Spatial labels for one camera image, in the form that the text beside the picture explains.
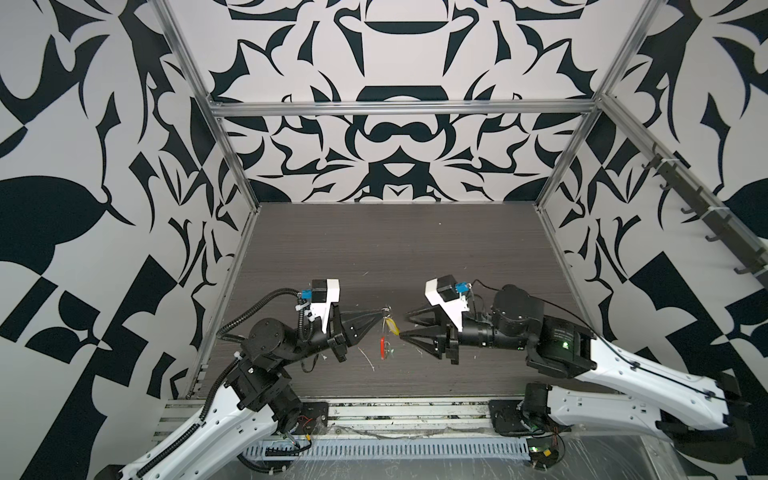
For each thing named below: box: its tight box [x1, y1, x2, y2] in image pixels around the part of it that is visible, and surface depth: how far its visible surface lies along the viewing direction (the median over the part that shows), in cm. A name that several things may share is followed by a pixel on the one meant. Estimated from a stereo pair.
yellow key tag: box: [386, 318, 401, 336], surface depth 59 cm
